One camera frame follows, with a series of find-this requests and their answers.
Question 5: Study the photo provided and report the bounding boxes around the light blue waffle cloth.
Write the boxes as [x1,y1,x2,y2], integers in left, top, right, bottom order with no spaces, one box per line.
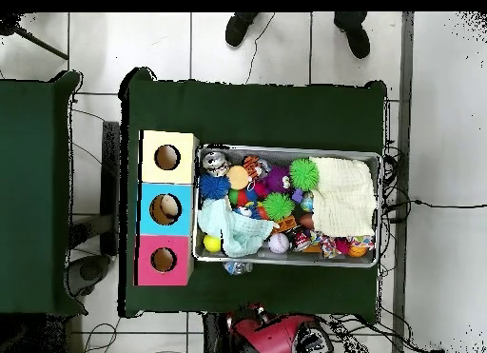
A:
[196,196,279,259]

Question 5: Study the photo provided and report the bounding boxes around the white baseball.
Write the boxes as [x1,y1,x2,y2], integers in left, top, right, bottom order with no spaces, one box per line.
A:
[267,232,291,255]

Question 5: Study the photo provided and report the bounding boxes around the clear plastic packet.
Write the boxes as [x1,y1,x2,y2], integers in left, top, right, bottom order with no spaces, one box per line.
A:
[222,261,254,276]

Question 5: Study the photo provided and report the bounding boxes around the wooden box with three holes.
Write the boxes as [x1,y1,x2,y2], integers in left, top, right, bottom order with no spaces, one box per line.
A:
[134,129,200,286]

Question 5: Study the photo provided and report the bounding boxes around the orange round sponge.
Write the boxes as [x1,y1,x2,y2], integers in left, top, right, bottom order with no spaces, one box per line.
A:
[226,165,251,191]

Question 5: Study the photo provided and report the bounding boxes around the tiger plush toy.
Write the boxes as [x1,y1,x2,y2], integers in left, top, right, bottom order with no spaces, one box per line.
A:
[242,155,272,180]

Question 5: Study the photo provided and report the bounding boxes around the blue spiky rubber ball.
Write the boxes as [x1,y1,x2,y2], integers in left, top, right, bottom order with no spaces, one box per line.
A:
[199,173,232,201]

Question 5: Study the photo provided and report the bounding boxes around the purple spiky toy with eyes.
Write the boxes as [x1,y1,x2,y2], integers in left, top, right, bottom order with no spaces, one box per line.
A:
[263,166,292,194]

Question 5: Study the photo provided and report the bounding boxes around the green spiky toy with eyes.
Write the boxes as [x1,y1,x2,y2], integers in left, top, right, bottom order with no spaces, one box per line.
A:
[262,192,295,223]

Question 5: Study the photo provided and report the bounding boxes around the crushed silver drink can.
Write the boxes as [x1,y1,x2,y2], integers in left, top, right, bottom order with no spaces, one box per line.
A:
[201,151,231,178]

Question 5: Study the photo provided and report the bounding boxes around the green spiky rubber ball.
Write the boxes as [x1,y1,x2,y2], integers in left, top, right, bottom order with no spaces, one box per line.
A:
[288,158,320,191]

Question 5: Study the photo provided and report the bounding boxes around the dark green table cloth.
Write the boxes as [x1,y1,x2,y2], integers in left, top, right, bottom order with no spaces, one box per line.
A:
[118,67,389,324]

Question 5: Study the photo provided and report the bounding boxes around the cream waffle cloth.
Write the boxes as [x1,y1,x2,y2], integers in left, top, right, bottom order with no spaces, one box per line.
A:
[309,156,378,239]

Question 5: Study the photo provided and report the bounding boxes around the black stand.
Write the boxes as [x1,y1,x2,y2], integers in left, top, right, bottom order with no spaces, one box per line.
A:
[99,120,122,257]

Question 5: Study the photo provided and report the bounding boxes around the grey round base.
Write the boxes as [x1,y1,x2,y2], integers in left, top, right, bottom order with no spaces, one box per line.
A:
[68,253,113,297]

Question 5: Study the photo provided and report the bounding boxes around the person's left foot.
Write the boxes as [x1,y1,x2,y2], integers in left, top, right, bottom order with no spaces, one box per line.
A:
[333,11,372,60]

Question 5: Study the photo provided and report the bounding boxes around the dark green side table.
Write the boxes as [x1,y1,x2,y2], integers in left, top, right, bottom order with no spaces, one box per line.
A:
[0,70,88,317]

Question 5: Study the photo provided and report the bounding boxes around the black tripod leg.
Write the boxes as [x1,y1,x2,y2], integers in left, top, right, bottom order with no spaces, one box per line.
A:
[0,12,70,61]

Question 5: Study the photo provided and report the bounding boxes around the shallow wire mesh bin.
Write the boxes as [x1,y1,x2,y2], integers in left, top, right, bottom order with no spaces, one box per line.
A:
[191,144,383,269]

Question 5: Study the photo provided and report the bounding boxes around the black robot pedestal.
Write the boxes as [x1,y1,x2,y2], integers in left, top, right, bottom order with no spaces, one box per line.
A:
[203,312,233,353]

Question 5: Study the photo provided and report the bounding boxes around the black cable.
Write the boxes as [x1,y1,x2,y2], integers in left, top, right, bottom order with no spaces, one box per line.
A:
[383,198,487,210]

